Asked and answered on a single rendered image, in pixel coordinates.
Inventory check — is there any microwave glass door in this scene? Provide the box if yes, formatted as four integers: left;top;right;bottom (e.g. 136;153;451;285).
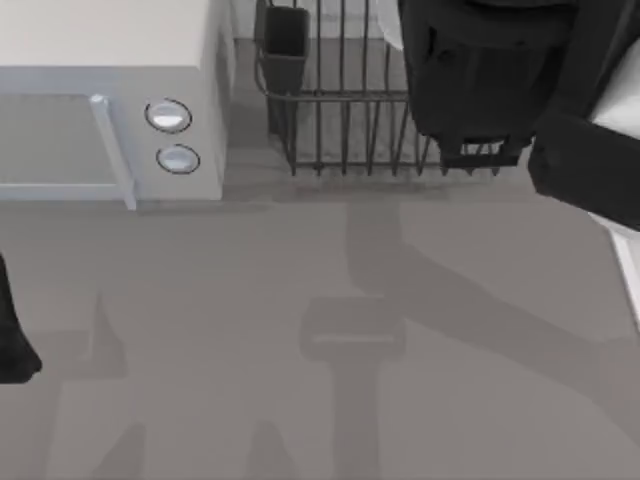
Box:
0;92;126;202

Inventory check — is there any small silver microwave knob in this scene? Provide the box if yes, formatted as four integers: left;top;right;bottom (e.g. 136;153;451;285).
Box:
154;143;202;177

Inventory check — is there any pale microwave door handle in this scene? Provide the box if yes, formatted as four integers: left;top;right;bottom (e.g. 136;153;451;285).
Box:
88;93;139;212

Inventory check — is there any large silver microwave knob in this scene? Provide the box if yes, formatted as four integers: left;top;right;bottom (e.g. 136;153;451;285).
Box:
143;97;194;135

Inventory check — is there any dark wire dish rack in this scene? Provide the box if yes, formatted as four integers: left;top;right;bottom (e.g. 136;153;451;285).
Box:
253;0;506;178

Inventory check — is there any dark cutlery holder cup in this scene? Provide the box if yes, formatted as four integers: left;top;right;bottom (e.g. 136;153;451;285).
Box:
255;3;312;97

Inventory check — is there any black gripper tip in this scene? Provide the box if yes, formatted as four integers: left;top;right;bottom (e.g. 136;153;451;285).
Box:
0;252;44;386

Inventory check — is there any pale microwave oven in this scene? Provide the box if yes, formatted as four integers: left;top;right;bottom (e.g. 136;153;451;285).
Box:
0;0;237;212

